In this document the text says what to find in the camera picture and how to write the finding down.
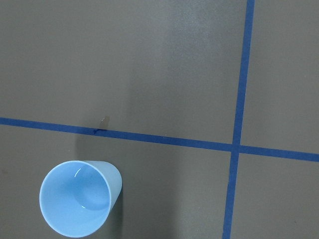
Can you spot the light blue plastic cup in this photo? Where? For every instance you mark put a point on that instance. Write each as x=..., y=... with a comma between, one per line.
x=76, y=197

